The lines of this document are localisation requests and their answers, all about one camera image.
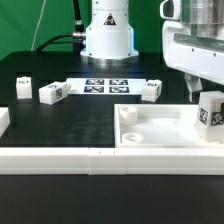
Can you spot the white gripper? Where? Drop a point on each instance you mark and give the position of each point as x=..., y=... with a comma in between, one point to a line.
x=201, y=57

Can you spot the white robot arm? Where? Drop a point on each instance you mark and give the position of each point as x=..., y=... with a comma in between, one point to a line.
x=110, y=38

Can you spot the white square tabletop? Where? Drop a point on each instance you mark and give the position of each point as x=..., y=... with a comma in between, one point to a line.
x=157, y=126

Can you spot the white fiducial marker sheet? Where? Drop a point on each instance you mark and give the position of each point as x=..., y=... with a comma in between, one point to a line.
x=106, y=86

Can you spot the white U-shaped obstacle fence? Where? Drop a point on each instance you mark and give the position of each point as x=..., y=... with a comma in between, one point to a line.
x=111, y=161

